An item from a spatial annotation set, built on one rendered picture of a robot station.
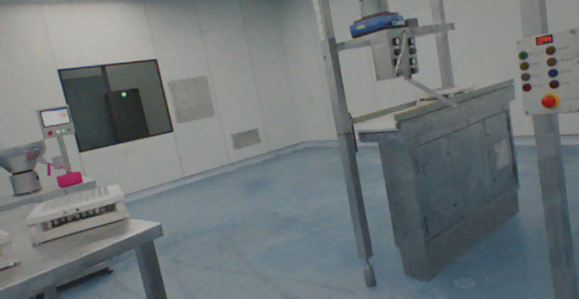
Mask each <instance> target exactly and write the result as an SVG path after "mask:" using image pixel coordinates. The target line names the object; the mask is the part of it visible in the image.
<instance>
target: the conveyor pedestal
mask: <svg viewBox="0 0 579 299"><path fill-rule="evenodd" d="M506 105H507V109H505V110H503V104H502V105H499V106H496V107H494V108H492V109H488V110H484V111H483V112H480V114H477V115H475V116H472V117H471V118H470V120H471V124H470V125H468V126H467V120H466V119H464V120H462V121H457V122H454V123H452V124H450V125H448V126H445V127H442V128H439V129H437V130H434V131H432V132H430V133H427V134H424V135H422V136H419V139H420V144H419V145H418V146H414V139H411V140H407V141H392V142H377V144H378V149H379V154H381V160H382V165H383V176H384V182H385V187H386V192H387V198H388V203H389V212H390V218H391V223H392V229H393V235H394V240H395V246H397V247H400V251H401V256H402V266H403V272H404V274H405V275H409V276H412V277H417V278H421V279H424V280H427V281H431V280H432V279H433V278H434V277H436V276H437V275H438V274H440V273H441V272H442V271H444V270H445V269H446V268H448V267H449V266H450V265H452V264H453V263H454V262H456V261H457V260H458V259H460V258H461V257H462V256H463V255H465V254H466V253H467V252H468V251H469V250H470V249H472V247H473V246H474V245H477V244H478V243H479V242H481V241H482V240H483V239H485V238H486V237H487V236H488V235H490V234H491V233H492V232H494V231H495V230H496V229H497V228H498V227H499V226H501V225H502V224H503V223H504V222H507V221H508V220H510V219H511V218H512V217H513V216H515V215H516V214H517V213H519V212H520V207H519V200H518V192H517V189H519V188H520V179H519V172H518V165H517V157H516V150H515V143H514V130H513V123H512V115H511V107H509V103H506Z"/></svg>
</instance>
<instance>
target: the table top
mask: <svg viewBox="0 0 579 299"><path fill-rule="evenodd" d="M37 204H39V203H31V204H28V205H25V206H21V207H18V208H15V209H10V210H6V211H3V212H0V230H1V231H4V232H6V233H9V234H12V237H13V242H12V245H13V248H14V251H15V252H17V254H18V257H19V259H20V261H19V262H18V263H17V265H13V266H10V267H5V268H2V269H0V299H21V298H23V297H24V296H25V295H28V294H30V293H32V292H35V291H37V290H41V289H43V288H45V287H47V286H49V285H51V284H53V283H57V282H59V281H62V280H64V279H66V278H68V277H69V276H71V275H74V274H76V273H78V272H80V271H84V270H86V269H89V268H91V267H92V266H95V265H98V264H100V263H102V262H104V261H106V260H110V259H112V258H115V256H117V255H119V254H122V253H124V252H126V251H129V250H131V249H133V248H135V247H137V246H142V245H144V244H146V243H148V242H150V241H152V240H156V239H157V238H159V237H162V236H163V230H162V227H161V223H160V222H156V223H155V221H152V222H150V221H145V220H144V221H140V220H135V219H128V218H127V219H125V220H119V221H113V222H111V223H107V224H104V225H100V226H97V227H92V228H88V229H85V230H82V231H79V232H76V233H72V234H67V235H63V236H60V237H57V238H54V239H53V240H48V241H44V242H42V243H40V244H38V245H34V246H33V245H32V243H31V240H30V236H31V232H30V228H29V226H27V223H26V220H27V218H28V216H29V215H30V214H31V212H32V211H33V209H34V208H35V206H36V205H37Z"/></svg>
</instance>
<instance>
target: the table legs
mask: <svg viewBox="0 0 579 299"><path fill-rule="evenodd" d="M134 252H135V256H136V259H137V264H138V267H139V271H140V277H141V281H142V284H143V288H144V291H145V295H146V299H168V298H167V294H166V291H165V285H164V281H163V278H162V274H161V270H160V265H159V259H158V255H157V252H156V248H155V245H154V241H153V240H152V241H150V242H148V243H146V244H144V245H142V246H137V247H135V248H134ZM43 290H44V293H45V296H46V299H59V298H58V294H57V290H56V288H55V284H54V283H53V284H51V285H49V286H47V287H45V288H43Z"/></svg>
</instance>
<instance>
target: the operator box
mask: <svg viewBox="0 0 579 299"><path fill-rule="evenodd" d="M549 34H552V35H553V43H548V44H543V45H537V46H536V38H535V37H538V36H542V35H548V34H541V35H536V36H532V37H527V38H522V39H518V40H516V48H517V56H518V55H519V53H520V52H522V51H525V52H528V53H529V57H528V59H524V60H521V59H519V57H518V63H519V70H520V75H521V74H522V73H523V72H528V73H531V75H533V74H535V75H533V76H532V77H531V79H529V81H527V82H523V81H522V80H520V85H521V92H522V99H523V107H524V114H525V115H545V114H559V113H574V112H579V28H572V29H568V30H563V31H558V32H554V33H549ZM548 46H554V47H555V48H556V49H557V48H558V47H560V50H558V49H559V48H558V49H557V51H556V53H555V54H554V55H552V56H549V55H546V54H545V48H546V47H548ZM569 46H570V47H569ZM568 47H569V48H568ZM536 52H537V54H536ZM542 52H543V53H542ZM530 54H532V55H530ZM533 54H534V55H533ZM549 58H556V59H557V64H556V65H555V66H553V67H551V66H548V65H547V64H546V60H548V59H549ZM573 58H574V60H572V59H573ZM561 59H563V60H564V61H563V62H562V61H561ZM566 59H569V60H567V61H566ZM559 61H561V62H559ZM521 62H528V63H529V64H530V68H529V69H527V70H525V71H522V70H521V69H520V63H521ZM534 63H535V64H534ZM536 63H537V64H539V65H536ZM553 68H555V69H557V70H558V72H559V73H558V75H557V76H556V77H555V78H551V77H548V75H547V72H548V71H549V70H550V69H553ZM571 69H572V70H571ZM566 70H567V72H565V71H566ZM570 70H571V72H568V71H570ZM562 71H563V72H562ZM560 72H562V73H560ZM535 76H536V77H535ZM553 79H557V80H558V81H559V82H560V86H559V88H557V89H555V90H553V89H550V88H549V85H548V84H549V82H550V81H552V80H553ZM569 81H570V83H571V84H568V82H569ZM561 82H562V83H561ZM565 82H566V83H565ZM523 84H531V85H532V90H530V91H528V92H524V91H523V90H522V85H523ZM542 84H543V85H544V87H543V85H542ZM534 85H535V87H536V88H535V87H533V86H534ZM536 85H537V86H536ZM540 85H541V87H538V86H540ZM548 93H555V94H557V95H558V96H559V97H560V104H559V105H558V106H557V107H556V108H554V109H548V108H546V107H544V106H543V105H542V103H541V100H542V97H543V96H544V95H545V94H548ZM573 97H574V98H573ZM562 98H563V99H565V100H566V98H569V99H568V101H567V100H566V101H565V100H562ZM575 98H577V99H578V100H577V99H575ZM573 99H575V100H573Z"/></svg>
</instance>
